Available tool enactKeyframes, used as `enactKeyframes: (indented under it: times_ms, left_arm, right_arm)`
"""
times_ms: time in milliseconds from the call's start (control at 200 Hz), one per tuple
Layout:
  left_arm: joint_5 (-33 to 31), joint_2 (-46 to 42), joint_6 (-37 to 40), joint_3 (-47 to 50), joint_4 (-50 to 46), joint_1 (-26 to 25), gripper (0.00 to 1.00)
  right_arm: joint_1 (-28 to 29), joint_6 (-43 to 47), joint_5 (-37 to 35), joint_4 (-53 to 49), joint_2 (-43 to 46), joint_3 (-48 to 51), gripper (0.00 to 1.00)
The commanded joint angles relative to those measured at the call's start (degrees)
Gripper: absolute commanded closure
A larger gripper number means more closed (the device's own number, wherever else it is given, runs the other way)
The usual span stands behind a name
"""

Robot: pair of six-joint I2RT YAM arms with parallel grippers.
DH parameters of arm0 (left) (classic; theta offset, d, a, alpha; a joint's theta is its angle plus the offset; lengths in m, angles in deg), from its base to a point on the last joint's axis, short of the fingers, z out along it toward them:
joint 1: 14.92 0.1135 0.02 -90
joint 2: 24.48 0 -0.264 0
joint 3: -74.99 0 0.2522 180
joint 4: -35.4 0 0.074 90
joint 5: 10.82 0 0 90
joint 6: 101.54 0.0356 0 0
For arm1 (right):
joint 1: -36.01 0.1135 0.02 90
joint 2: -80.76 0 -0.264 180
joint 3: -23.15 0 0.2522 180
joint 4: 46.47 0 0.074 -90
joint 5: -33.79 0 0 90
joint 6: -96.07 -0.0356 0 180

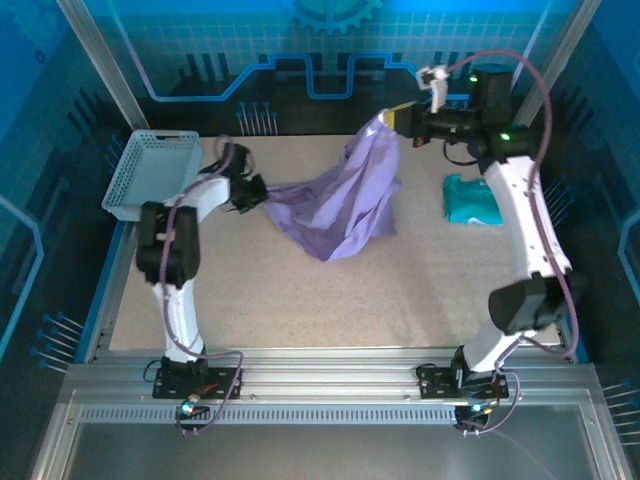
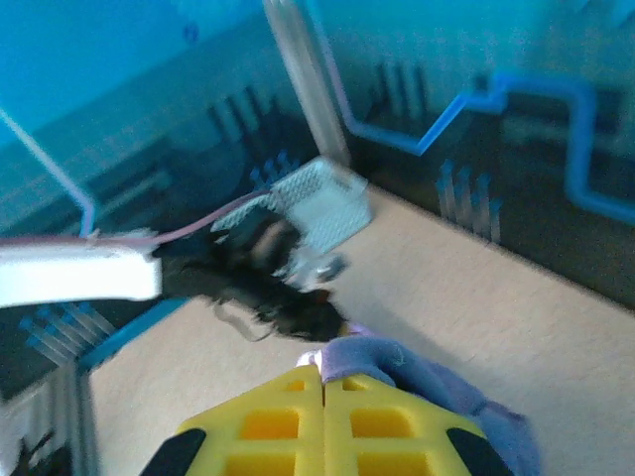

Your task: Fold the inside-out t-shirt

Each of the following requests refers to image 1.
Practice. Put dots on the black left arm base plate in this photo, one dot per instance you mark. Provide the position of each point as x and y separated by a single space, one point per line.
222 385

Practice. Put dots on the blue-edged aluminium side rail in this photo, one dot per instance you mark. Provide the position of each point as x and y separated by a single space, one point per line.
112 290
565 335

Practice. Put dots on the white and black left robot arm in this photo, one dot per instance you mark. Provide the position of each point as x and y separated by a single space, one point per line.
172 240

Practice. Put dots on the small LED circuit board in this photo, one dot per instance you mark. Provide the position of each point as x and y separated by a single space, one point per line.
475 410
189 409

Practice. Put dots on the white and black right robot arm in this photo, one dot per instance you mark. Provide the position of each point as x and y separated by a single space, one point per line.
525 215

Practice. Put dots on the aluminium frame post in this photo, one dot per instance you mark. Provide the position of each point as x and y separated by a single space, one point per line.
555 60
107 75

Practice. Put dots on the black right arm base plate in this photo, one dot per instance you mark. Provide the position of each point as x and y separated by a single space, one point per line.
435 385

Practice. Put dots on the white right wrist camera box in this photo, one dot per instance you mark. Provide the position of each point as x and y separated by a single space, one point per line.
437 85

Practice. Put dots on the aluminium mounting rail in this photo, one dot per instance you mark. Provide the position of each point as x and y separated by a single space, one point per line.
325 372

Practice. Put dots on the purple t-shirt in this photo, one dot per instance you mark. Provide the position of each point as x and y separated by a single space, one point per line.
345 200

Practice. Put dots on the folded teal t-shirt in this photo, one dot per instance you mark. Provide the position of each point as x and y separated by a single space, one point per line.
472 205

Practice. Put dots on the pale blue perforated plastic basket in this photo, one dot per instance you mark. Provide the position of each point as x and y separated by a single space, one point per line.
150 170

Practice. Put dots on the grey metal panel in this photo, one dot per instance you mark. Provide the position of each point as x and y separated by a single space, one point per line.
320 452

